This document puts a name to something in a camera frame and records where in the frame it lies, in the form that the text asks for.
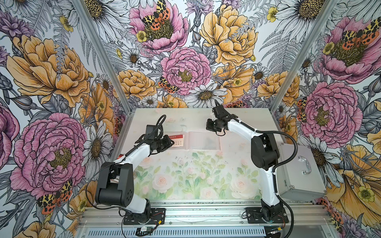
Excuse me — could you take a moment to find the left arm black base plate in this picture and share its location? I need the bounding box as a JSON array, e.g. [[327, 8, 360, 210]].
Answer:
[[123, 208, 166, 226]]

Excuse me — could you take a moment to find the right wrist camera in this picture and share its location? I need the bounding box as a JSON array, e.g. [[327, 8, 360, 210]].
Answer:
[[212, 100, 229, 120]]

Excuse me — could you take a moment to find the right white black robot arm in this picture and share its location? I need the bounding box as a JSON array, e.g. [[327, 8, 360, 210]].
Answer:
[[206, 105, 283, 222]]

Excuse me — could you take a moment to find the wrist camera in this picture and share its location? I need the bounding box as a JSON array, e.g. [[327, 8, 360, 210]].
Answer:
[[212, 100, 229, 120], [145, 125, 164, 138]]

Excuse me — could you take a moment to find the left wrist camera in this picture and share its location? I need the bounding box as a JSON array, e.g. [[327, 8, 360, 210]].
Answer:
[[145, 125, 164, 138]]

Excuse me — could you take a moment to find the pink elephant photo album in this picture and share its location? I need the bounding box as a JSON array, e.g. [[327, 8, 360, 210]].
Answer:
[[165, 131, 221, 151]]

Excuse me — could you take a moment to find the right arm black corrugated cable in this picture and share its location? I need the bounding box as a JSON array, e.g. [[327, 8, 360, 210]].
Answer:
[[238, 118, 299, 238]]

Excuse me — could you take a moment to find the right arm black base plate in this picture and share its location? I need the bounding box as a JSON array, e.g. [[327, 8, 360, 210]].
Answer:
[[244, 207, 289, 224]]

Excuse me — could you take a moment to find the silver aluminium case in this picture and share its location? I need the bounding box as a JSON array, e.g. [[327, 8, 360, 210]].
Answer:
[[276, 145, 326, 202]]

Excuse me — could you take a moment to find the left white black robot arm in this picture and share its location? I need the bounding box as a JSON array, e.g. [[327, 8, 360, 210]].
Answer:
[[95, 125, 174, 223]]

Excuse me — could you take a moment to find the red and pink card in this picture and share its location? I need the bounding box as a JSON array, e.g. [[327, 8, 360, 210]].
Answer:
[[169, 134, 185, 147]]

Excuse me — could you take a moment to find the aluminium front rail frame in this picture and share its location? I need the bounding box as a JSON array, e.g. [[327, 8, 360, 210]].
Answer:
[[76, 200, 339, 238]]

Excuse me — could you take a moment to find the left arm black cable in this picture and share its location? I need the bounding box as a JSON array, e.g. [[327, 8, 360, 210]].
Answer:
[[84, 114, 167, 211]]

